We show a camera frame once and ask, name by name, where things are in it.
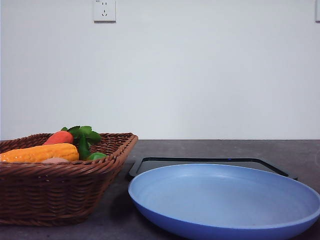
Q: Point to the orange toy carrot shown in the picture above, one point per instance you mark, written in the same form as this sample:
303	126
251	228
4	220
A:
60	137

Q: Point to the brown egg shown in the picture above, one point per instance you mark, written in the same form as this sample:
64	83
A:
54	160

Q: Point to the black rectangular tray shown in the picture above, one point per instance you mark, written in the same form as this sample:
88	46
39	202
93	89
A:
147	164

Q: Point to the yellow toy corn cob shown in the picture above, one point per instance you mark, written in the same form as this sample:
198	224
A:
41	153

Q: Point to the white wall socket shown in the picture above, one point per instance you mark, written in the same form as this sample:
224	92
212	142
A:
105	12

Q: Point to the blue round plate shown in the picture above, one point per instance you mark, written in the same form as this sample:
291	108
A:
224	201

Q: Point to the brown wicker basket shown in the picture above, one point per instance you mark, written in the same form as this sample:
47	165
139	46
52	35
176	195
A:
56	192

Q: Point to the green leafy toy vegetable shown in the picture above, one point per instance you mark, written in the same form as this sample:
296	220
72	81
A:
83	135

